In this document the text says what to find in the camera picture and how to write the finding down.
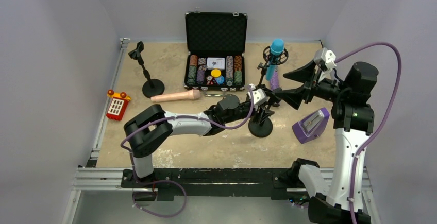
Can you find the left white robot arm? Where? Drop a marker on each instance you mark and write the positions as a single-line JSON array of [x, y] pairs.
[[148, 130]]

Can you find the black tripod shock-mount stand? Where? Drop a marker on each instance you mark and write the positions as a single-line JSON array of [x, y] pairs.
[[263, 66]]

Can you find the purple glitter microphone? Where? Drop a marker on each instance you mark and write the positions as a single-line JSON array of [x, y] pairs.
[[274, 81]]

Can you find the black poker chip case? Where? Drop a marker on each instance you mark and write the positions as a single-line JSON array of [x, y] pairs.
[[215, 34]]

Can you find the blue poker chip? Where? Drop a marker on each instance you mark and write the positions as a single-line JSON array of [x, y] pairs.
[[220, 80]]

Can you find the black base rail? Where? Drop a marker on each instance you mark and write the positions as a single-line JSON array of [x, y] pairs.
[[220, 182]]

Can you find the red yellow toy block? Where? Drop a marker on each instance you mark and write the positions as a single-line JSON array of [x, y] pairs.
[[118, 105]]

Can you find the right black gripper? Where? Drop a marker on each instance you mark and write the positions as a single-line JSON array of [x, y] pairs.
[[312, 85]]

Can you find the white card deck box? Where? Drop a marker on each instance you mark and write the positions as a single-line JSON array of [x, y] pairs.
[[216, 63]]

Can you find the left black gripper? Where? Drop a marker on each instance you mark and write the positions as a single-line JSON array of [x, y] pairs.
[[267, 97]]

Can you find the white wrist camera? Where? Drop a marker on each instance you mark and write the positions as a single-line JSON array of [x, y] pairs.
[[325, 59], [257, 95]]

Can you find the black round-base mic stand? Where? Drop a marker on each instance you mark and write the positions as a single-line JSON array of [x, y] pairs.
[[260, 131]]

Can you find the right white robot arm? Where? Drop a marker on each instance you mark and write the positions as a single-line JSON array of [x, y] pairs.
[[341, 201]]

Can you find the pink microphone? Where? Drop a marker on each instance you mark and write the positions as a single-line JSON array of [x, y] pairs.
[[188, 95]]

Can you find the blue microphone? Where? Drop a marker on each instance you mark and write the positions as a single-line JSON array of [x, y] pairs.
[[276, 50]]

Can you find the yellow poker chip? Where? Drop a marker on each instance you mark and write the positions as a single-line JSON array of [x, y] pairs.
[[216, 73]]

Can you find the black round-base stand far left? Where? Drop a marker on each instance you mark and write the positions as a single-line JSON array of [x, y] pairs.
[[152, 87]]

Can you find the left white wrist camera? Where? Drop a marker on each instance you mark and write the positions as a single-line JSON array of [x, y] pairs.
[[257, 95]]

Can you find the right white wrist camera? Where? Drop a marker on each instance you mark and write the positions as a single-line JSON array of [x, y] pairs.
[[325, 59]]

